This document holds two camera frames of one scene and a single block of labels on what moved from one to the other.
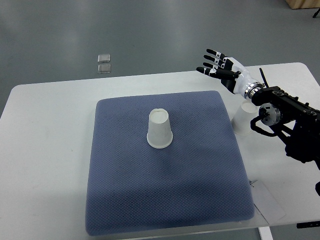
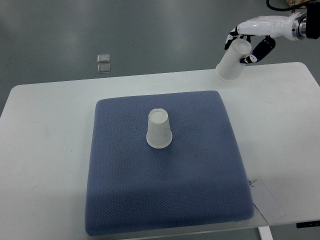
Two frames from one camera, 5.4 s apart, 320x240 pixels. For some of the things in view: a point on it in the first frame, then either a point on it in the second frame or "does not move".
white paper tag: [265, 202] does not move
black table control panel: [308, 224] does not move
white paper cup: [241, 122] to [230, 68]
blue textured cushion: [165, 161] does not move
